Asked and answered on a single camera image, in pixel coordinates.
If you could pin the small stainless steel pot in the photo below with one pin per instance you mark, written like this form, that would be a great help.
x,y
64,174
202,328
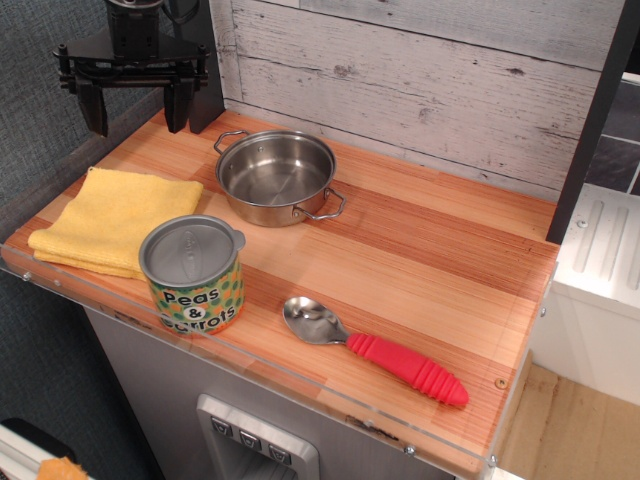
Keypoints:
x,y
277,178

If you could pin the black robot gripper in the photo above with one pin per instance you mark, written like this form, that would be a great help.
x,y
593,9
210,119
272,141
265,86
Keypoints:
x,y
131,51

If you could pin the clear acrylic table edge guard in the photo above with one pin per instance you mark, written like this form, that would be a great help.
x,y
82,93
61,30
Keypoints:
x,y
162,375

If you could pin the white toy sink unit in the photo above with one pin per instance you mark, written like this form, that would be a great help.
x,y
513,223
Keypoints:
x,y
588,326

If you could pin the silver ice dispenser panel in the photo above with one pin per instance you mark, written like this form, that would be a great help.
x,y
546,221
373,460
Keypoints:
x,y
243,446

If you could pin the red handled metal spoon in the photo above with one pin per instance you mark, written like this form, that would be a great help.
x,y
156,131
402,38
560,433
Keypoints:
x,y
315,324

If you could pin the orange object bottom left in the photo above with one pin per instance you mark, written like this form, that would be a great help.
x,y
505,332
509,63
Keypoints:
x,y
61,469

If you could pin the dark vertical frame post right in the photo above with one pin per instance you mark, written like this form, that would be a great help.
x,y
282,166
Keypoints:
x,y
621,47

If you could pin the folded yellow cloth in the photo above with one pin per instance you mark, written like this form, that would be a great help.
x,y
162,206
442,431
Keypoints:
x,y
103,227

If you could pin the peas and carrots toy can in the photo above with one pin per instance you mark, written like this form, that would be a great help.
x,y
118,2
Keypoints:
x,y
193,270

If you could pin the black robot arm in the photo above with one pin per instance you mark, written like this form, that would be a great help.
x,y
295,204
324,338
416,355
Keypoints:
x,y
132,52

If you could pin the grey toy kitchen cabinet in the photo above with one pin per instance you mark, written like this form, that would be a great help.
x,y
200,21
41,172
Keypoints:
x,y
335,366

